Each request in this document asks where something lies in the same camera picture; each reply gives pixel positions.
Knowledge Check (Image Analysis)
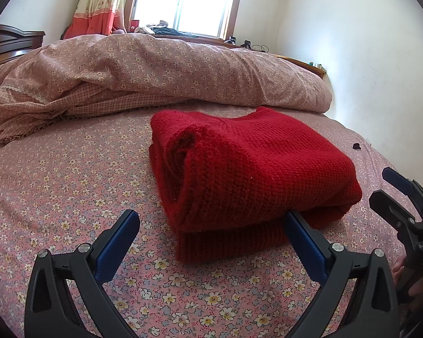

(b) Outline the pink floral bed sheet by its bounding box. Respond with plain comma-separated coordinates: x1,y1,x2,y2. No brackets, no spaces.
0,100,423,338

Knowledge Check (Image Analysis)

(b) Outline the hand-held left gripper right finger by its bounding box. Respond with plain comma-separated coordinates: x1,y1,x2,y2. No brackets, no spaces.
284,210,400,338

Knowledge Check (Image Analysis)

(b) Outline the person's right hand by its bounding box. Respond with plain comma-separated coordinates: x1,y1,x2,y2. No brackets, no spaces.
391,256,423,305

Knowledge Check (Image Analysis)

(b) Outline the pile of clothes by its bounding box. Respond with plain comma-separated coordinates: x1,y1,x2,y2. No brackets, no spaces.
134,19,220,39

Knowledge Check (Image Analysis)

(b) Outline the wooden framed window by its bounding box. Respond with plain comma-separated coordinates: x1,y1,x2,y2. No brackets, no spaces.
125,0,246,40

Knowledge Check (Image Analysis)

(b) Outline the dark wooden headboard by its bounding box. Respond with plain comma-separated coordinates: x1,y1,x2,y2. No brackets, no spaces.
0,24,46,86

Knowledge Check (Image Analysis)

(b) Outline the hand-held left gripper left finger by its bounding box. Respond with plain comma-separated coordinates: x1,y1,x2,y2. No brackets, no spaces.
24,209,140,338

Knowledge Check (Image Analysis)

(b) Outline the pink floral duvet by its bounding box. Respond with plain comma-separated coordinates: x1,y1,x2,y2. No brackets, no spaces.
0,33,334,145

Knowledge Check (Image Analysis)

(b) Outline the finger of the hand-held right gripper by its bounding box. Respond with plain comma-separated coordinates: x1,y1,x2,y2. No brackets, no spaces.
369,189,423,236
382,167,423,222

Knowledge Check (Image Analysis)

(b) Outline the cream and red curtain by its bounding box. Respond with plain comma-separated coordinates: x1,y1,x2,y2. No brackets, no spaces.
62,0,132,39

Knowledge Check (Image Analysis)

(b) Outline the red knitted sweater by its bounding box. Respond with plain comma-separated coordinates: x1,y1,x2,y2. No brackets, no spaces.
149,106,362,264

